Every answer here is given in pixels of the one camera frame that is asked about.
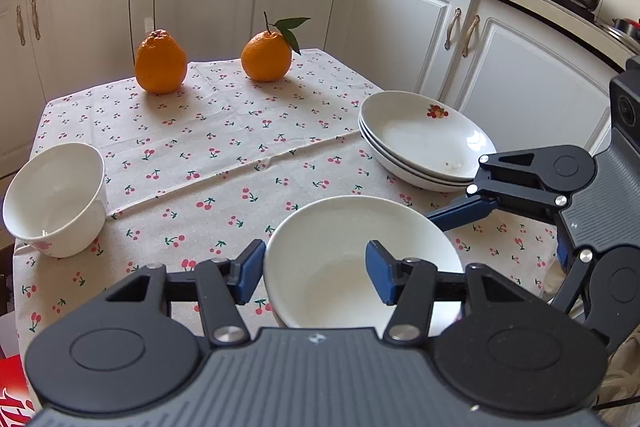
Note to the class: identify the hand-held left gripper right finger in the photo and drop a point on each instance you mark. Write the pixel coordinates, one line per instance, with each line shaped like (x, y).
(380, 272)

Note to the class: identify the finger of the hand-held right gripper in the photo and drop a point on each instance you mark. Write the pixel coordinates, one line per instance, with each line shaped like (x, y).
(570, 282)
(460, 212)

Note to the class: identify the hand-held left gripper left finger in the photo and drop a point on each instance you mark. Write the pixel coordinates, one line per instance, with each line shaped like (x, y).
(250, 272)

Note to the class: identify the white ceramic bowl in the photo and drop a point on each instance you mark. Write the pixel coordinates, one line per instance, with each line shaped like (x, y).
(75, 243)
(325, 247)
(55, 187)

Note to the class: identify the cherry-print tablecloth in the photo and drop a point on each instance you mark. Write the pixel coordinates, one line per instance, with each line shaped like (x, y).
(225, 147)

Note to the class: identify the orange with green leaf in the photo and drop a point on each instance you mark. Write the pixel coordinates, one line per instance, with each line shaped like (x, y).
(265, 57)

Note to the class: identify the leafless orange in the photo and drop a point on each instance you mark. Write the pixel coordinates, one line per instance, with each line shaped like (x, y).
(160, 67)

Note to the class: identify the red printed box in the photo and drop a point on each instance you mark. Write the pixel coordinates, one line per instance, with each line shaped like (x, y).
(12, 392)

